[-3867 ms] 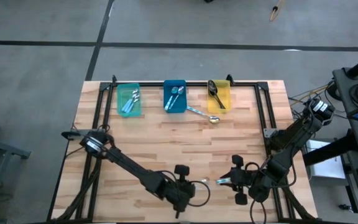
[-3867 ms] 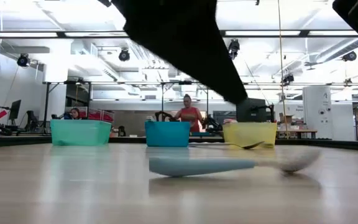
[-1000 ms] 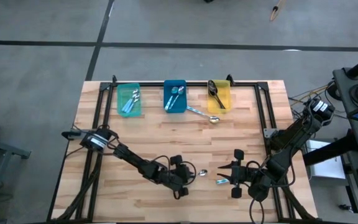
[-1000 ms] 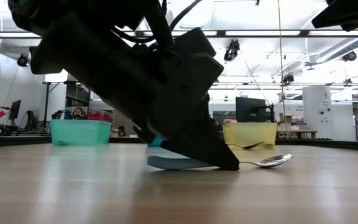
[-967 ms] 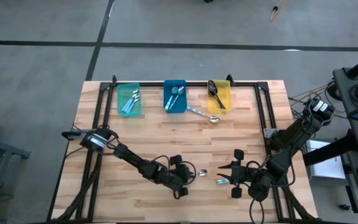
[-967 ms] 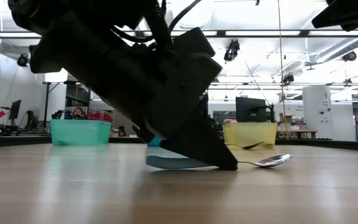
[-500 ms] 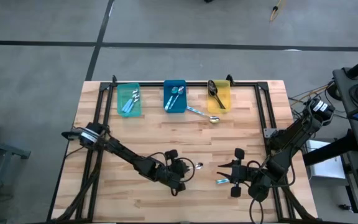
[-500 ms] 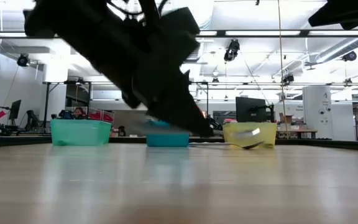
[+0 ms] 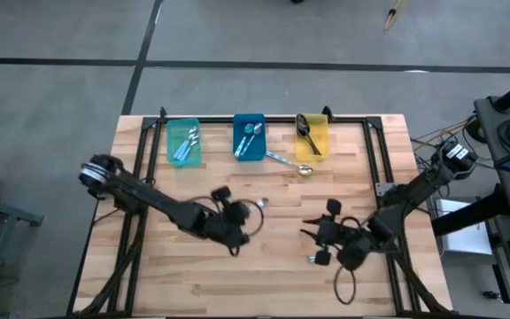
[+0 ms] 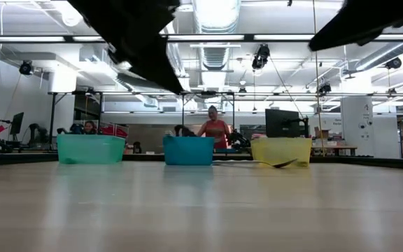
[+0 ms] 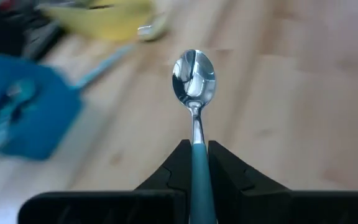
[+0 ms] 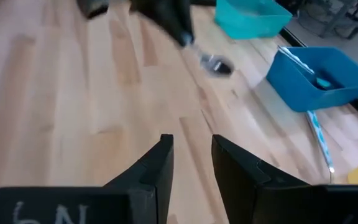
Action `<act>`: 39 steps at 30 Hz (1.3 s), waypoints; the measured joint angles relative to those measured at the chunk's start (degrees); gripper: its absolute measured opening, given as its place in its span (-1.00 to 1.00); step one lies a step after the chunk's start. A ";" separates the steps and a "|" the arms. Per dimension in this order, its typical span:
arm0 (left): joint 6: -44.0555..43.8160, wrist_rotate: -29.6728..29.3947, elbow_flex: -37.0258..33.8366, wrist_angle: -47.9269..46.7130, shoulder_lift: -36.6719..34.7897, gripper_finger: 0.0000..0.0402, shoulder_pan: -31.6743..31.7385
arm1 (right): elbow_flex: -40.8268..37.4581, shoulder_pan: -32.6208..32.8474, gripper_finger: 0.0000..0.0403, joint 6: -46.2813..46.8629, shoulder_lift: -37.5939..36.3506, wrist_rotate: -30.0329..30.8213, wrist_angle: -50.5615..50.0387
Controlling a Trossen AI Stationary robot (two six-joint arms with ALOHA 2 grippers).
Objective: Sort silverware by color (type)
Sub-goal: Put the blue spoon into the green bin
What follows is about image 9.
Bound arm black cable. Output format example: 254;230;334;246
187;194;266;258
332;264;358;307

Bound white box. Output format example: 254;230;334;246
433;198;494;257

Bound yellow translucent plastic bin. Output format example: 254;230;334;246
294;113;331;163

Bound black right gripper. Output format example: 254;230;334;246
299;198;365;268

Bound floor cable bundle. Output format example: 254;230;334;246
412;115;480;181

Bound grey workbench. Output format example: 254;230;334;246
430;70;510;319

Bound yellow floor cable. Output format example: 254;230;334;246
383;0;409;33

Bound grey side table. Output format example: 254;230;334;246
0;190;45;319

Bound blue plastic bin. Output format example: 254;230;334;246
232;113;268;163

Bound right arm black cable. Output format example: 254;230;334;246
332;264;358;307

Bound teal translucent plastic bin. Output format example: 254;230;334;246
165;117;204;168

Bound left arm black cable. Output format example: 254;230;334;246
187;194;266;258

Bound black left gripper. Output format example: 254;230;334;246
190;185;252;250

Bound black aluminium table frame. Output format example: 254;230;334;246
66;105;455;319

